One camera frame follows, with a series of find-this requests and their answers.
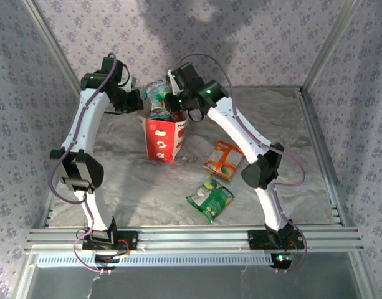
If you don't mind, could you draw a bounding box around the teal snack packet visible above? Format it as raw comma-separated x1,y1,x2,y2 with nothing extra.
143,78,174,121

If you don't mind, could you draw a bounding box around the red white paper bag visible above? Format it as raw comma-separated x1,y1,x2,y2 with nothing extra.
136,108,189,163

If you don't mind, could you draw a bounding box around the orange snack packet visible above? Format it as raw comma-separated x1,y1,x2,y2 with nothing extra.
203,140,244,181

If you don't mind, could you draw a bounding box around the green snack packet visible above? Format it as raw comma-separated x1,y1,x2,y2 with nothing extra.
185,174,234,224

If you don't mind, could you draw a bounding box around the black right camera cable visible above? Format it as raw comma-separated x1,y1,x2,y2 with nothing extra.
187,107,204,123

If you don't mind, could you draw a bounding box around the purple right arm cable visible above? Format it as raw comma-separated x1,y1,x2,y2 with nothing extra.
171,52,308,275

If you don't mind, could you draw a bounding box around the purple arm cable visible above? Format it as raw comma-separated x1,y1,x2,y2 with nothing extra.
50,52,118,275
171,52,308,275

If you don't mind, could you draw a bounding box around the aluminium frame post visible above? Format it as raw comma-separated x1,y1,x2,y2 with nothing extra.
22,0,85,96
301,0,363,93

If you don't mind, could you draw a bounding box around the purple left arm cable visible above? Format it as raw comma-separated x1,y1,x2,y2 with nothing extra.
50,52,118,275

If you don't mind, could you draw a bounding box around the aluminium mounting rail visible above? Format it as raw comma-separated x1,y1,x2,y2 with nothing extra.
25,225,365,252

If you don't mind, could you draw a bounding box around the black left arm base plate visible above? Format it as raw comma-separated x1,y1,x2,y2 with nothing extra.
81,229,139,252

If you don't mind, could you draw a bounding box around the white slotted cable duct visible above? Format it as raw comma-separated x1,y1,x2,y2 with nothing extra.
34,251,274,268

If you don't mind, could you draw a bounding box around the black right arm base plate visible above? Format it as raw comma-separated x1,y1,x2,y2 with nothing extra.
247,229,305,250

